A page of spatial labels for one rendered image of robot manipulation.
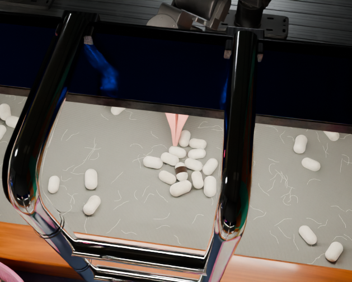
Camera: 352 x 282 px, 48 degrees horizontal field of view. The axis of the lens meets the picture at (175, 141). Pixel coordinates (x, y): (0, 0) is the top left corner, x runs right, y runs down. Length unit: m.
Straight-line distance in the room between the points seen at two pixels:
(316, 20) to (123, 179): 0.65
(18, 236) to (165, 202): 0.24
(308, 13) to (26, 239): 0.84
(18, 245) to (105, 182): 0.17
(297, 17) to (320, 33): 0.07
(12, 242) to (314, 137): 0.55
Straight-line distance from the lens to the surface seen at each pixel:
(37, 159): 0.29
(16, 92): 0.42
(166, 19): 0.60
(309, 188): 0.71
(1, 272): 0.68
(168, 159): 0.68
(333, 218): 0.71
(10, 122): 0.78
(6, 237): 0.67
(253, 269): 0.62
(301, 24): 1.06
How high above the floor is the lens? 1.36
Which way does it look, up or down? 59 degrees down
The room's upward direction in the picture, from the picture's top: straight up
